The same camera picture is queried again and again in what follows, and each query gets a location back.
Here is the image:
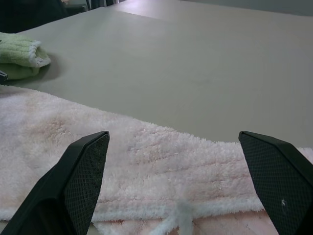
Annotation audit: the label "fluffy pale pink towel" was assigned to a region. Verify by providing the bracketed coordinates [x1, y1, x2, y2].
[0, 86, 313, 235]

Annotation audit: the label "folded light green towel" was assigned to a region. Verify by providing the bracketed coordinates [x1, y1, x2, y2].
[0, 31, 51, 81]

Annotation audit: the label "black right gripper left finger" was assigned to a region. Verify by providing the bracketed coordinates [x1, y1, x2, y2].
[0, 131, 111, 235]

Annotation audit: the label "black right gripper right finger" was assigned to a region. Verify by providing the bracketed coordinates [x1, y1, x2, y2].
[238, 131, 313, 235]

